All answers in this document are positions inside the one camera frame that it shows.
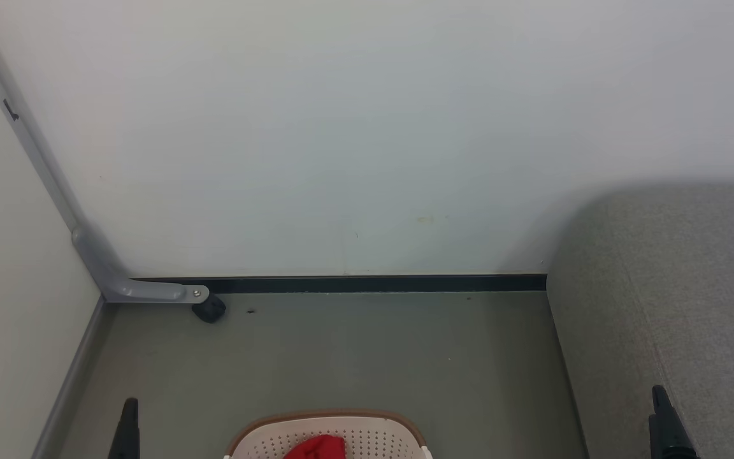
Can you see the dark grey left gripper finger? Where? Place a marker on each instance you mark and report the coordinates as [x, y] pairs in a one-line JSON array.
[[127, 430]]

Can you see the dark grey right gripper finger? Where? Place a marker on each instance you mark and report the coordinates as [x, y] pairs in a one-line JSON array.
[[671, 424], [657, 440]]

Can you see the grey fabric sofa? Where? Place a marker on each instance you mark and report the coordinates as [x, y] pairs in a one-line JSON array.
[[673, 306]]

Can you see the red cloth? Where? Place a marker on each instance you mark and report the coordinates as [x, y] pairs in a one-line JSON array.
[[317, 449]]

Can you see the light grey skirting strip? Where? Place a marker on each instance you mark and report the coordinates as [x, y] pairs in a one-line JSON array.
[[71, 382]]

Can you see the black caster wheel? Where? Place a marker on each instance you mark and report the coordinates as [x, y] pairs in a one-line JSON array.
[[209, 310]]

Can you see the cream perforated laundry basket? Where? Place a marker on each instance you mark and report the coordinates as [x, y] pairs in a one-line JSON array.
[[367, 435]]

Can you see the dark baseboard strip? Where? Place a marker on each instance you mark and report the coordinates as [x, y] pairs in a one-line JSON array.
[[373, 284]]

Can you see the grey metal partition frame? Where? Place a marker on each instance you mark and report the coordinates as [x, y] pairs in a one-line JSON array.
[[107, 270]]

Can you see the small black frame clip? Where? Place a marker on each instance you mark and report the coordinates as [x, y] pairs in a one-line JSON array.
[[11, 110]]

